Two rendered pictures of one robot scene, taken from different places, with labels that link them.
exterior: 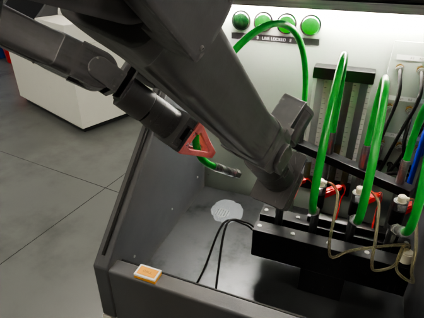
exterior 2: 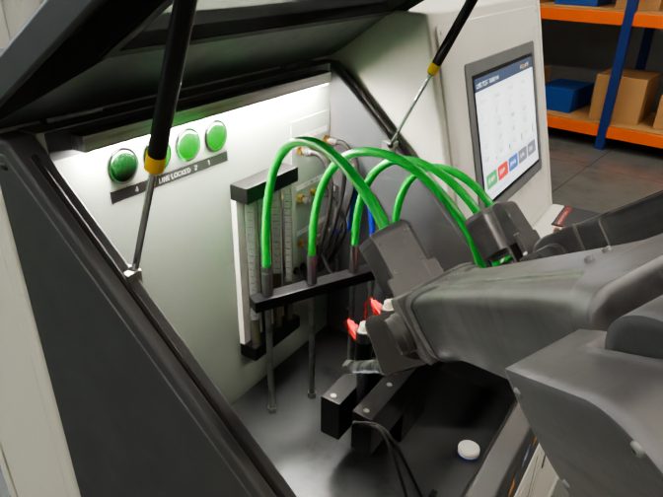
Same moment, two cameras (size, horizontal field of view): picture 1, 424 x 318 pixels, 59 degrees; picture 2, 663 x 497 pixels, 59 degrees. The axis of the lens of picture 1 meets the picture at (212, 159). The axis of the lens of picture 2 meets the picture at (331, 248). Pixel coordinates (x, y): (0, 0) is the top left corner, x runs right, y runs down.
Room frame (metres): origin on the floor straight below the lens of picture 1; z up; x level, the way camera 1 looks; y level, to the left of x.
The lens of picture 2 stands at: (0.60, 0.61, 1.65)
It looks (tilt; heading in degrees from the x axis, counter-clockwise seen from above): 27 degrees down; 281
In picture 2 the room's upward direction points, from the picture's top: 1 degrees clockwise
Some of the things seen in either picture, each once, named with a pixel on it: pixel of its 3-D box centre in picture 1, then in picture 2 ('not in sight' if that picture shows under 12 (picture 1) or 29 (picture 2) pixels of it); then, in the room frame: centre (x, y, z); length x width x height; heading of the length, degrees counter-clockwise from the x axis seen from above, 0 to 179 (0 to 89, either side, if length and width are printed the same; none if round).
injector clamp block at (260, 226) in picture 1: (325, 257); (392, 386); (0.66, -0.27, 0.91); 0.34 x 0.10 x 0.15; 68
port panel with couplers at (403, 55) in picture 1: (408, 108); (316, 191); (0.86, -0.48, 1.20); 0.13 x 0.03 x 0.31; 68
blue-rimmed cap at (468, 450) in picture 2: not in sight; (469, 450); (0.51, -0.21, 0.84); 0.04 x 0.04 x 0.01
